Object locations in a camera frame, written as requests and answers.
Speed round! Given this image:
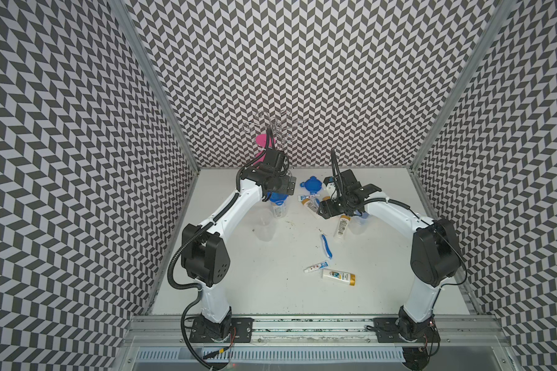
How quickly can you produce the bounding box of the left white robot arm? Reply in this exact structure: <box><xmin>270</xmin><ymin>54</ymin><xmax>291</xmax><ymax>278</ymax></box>
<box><xmin>166</xmin><ymin>139</ymin><xmax>296</xmax><ymax>340</ymax></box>

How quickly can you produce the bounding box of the blue lid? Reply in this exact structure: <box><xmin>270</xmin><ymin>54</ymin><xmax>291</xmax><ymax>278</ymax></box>
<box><xmin>300</xmin><ymin>176</ymin><xmax>323</xmax><ymax>195</ymax></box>
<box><xmin>354</xmin><ymin>210</ymin><xmax>370</xmax><ymax>220</ymax></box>
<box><xmin>269</xmin><ymin>193</ymin><xmax>288</xmax><ymax>206</ymax></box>

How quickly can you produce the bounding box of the blue toothbrush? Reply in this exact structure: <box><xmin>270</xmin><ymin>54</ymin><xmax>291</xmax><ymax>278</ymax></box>
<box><xmin>320</xmin><ymin>234</ymin><xmax>334</xmax><ymax>260</ymax></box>

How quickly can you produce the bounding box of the blue lid under cup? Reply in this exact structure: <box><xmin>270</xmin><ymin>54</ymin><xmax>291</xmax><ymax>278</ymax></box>
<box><xmin>354</xmin><ymin>210</ymin><xmax>370</xmax><ymax>220</ymax></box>

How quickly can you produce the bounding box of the chrome glass holder stand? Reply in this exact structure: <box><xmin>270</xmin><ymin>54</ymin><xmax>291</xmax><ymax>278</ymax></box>
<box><xmin>241</xmin><ymin>108</ymin><xmax>300</xmax><ymax>168</ymax></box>

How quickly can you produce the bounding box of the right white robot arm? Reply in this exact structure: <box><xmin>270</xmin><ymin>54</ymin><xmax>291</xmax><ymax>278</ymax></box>
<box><xmin>318</xmin><ymin>149</ymin><xmax>468</xmax><ymax>344</ymax></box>

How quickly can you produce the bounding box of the white bottle by cup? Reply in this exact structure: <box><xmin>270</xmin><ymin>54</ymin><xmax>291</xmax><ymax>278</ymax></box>
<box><xmin>334</xmin><ymin>215</ymin><xmax>351</xmax><ymax>240</ymax></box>

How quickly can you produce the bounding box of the clear cup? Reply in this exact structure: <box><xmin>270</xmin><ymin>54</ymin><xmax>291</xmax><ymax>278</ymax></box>
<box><xmin>349</xmin><ymin>215</ymin><xmax>369</xmax><ymax>235</ymax></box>
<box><xmin>253</xmin><ymin>210</ymin><xmax>277</xmax><ymax>242</ymax></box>
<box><xmin>272</xmin><ymin>199</ymin><xmax>287</xmax><ymax>218</ymax></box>

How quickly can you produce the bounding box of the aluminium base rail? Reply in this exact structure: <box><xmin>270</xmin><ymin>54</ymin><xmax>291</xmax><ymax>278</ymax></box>
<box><xmin>124</xmin><ymin>314</ymin><xmax>507</xmax><ymax>349</ymax></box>

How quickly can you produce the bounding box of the white bottle green label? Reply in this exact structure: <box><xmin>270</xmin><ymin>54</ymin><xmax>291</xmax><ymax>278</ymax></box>
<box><xmin>322</xmin><ymin>269</ymin><xmax>356</xmax><ymax>286</ymax></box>

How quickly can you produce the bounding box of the pink plastic wine glass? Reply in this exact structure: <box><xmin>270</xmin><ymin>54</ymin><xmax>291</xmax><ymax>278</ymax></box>
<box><xmin>255</xmin><ymin>134</ymin><xmax>267</xmax><ymax>162</ymax></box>

